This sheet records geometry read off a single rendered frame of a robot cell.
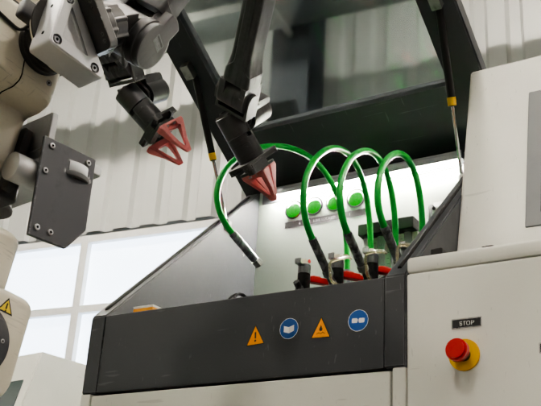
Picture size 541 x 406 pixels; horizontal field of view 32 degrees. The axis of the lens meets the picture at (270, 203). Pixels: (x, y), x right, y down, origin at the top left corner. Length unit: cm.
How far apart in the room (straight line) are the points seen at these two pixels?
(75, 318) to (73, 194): 598
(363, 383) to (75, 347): 587
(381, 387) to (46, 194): 62
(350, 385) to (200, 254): 76
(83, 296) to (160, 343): 565
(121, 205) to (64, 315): 96
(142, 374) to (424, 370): 58
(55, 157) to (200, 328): 51
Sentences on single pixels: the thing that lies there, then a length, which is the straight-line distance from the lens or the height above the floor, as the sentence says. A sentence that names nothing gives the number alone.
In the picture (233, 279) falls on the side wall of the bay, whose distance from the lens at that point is 237.
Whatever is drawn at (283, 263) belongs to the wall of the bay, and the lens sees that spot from 242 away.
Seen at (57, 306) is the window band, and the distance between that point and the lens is 765.
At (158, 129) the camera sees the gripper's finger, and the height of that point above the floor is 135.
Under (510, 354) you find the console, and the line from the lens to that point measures 152.
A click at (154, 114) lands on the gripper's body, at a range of 208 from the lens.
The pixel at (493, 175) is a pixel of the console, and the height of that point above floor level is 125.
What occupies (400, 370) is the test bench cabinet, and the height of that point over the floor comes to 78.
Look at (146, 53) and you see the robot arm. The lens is 151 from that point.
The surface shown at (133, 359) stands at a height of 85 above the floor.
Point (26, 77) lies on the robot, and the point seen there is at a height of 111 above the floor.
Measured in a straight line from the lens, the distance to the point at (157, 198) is 744.
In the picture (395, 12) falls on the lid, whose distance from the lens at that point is 219.
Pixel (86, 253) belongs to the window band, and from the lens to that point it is 758.
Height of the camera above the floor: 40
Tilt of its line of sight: 24 degrees up
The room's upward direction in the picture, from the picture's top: 3 degrees clockwise
